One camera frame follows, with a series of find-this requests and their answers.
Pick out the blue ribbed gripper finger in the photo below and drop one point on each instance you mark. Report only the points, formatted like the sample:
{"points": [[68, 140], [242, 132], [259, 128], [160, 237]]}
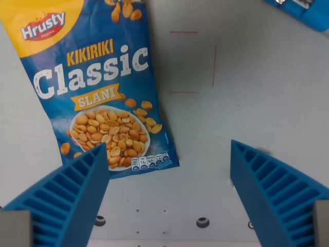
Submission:
{"points": [[64, 195], [272, 190]]}

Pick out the blue plastic object with metal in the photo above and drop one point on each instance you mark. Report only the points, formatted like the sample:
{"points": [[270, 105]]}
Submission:
{"points": [[306, 13]]}

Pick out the blue Hrusty peanut bag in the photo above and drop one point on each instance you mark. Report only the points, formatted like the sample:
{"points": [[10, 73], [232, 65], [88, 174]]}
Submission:
{"points": [[92, 85]]}

